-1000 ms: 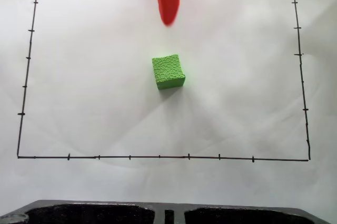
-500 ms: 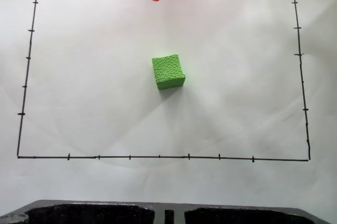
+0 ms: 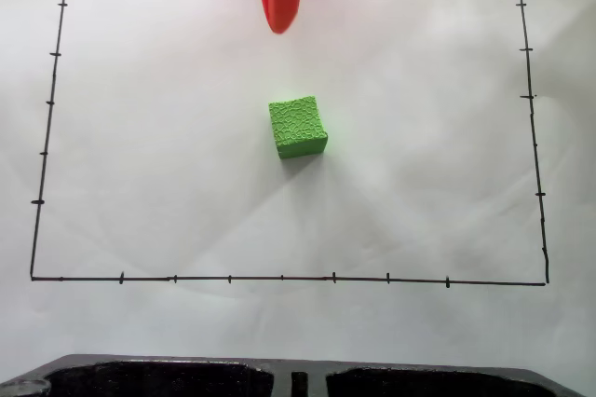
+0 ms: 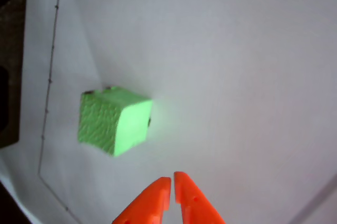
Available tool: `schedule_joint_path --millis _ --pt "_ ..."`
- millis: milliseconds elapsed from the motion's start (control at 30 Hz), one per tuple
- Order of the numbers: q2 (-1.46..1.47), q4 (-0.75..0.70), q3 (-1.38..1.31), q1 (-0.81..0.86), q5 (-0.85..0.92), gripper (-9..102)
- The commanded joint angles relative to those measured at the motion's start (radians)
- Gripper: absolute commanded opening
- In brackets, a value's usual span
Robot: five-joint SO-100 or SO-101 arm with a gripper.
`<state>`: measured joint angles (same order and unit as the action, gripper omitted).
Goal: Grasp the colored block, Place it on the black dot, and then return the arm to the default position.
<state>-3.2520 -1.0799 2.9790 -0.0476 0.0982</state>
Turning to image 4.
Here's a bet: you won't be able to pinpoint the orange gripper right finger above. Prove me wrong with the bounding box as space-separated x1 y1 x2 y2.
173 171 226 224

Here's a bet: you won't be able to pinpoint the green textured cube block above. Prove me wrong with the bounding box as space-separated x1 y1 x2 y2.
77 85 153 158

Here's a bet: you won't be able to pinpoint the white paper sheet black lines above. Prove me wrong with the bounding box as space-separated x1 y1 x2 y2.
0 0 337 224

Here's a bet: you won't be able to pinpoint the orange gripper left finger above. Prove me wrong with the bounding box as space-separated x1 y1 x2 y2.
112 176 172 224

